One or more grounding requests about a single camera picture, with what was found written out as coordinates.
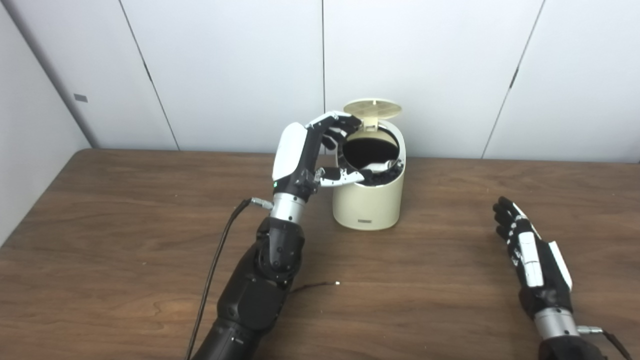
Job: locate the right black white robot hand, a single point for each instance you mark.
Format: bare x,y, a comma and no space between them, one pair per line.
542,277

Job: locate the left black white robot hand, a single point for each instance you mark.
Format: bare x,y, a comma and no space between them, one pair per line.
292,155

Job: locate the small grey wall label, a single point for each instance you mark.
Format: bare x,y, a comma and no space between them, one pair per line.
80,98

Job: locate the cream-colored lidded bin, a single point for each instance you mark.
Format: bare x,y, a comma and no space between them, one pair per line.
370,207

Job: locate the black bin liner bag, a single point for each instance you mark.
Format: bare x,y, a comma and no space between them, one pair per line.
370,152

